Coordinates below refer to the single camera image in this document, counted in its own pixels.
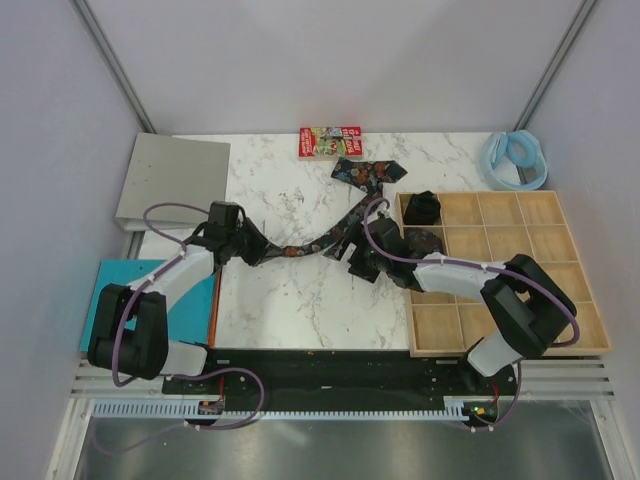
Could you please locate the rolled dark patterned tie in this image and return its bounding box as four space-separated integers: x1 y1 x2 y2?
405 229 446 259

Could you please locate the wooden compartment tray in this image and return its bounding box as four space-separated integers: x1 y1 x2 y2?
398 191 611 357

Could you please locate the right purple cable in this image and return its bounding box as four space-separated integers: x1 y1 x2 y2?
362 197 581 435

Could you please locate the floral navy necktie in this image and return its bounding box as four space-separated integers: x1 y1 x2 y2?
259 157 407 260

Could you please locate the red illustrated book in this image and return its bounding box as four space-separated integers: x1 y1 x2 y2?
298 126 363 159

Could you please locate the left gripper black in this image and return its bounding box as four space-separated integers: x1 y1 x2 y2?
226 218 282 267

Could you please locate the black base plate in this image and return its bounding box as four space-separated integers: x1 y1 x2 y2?
162 349 516 411

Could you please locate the white slotted cable duct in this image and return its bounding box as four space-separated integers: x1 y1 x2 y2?
91 399 489 421

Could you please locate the teal book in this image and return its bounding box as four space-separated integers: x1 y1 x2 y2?
79 258 224 356

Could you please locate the rolled black tie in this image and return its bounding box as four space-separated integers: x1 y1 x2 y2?
403 190 441 225

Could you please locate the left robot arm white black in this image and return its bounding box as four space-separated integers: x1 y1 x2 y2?
87 202 284 387

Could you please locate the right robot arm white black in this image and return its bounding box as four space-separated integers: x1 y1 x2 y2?
329 216 580 394

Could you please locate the grey ring binder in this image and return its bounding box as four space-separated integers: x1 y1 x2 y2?
115 133 231 231

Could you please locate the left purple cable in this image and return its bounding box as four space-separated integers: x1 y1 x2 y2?
110 202 265 430

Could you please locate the purple cable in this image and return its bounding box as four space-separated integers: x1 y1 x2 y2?
110 202 265 430
362 197 581 435

